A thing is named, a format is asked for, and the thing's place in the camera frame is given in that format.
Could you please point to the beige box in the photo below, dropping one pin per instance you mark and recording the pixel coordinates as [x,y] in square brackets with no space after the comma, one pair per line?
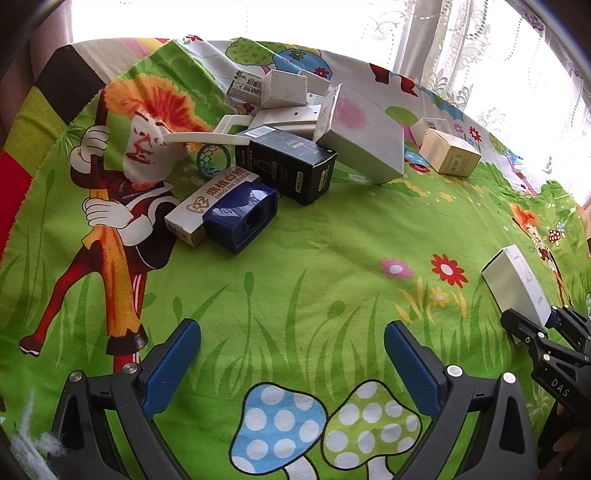
[450,154]

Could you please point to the white and gold box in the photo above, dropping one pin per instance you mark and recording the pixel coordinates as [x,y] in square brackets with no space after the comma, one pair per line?
[207,203]

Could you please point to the small white barcode box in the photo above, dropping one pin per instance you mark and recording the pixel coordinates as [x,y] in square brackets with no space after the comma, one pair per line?
[427,127]

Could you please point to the white lace curtain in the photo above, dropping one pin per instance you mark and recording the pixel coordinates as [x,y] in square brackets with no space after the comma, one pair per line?
[508,69]

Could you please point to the black box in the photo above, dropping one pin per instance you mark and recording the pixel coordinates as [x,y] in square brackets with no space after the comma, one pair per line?
[286,157]

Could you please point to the white fluffy tuft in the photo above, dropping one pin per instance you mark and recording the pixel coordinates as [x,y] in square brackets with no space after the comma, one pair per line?
[27,445]

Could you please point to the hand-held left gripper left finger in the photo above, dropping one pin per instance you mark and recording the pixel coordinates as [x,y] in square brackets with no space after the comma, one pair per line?
[173,364]

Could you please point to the white green-print box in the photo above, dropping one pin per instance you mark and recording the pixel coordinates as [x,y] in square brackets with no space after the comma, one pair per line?
[244,87]

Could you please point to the plain white box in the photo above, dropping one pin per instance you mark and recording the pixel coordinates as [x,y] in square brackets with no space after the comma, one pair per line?
[284,90]

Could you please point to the green cartoon printed sheet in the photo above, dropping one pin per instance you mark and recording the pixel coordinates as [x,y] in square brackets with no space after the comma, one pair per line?
[323,258]

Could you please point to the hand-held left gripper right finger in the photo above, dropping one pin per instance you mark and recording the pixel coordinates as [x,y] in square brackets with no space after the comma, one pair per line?
[411,369]

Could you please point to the white plastic bracket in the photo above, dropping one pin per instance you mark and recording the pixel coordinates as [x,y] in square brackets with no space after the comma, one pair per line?
[286,117]

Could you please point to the large white pink-print box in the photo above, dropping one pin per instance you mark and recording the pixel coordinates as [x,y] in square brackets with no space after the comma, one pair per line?
[364,138]

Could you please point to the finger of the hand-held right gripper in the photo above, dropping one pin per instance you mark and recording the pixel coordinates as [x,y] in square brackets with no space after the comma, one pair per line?
[521,328]
[575,327]

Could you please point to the brown curtain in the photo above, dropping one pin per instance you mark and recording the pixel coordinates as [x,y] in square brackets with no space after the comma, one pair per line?
[46,27]

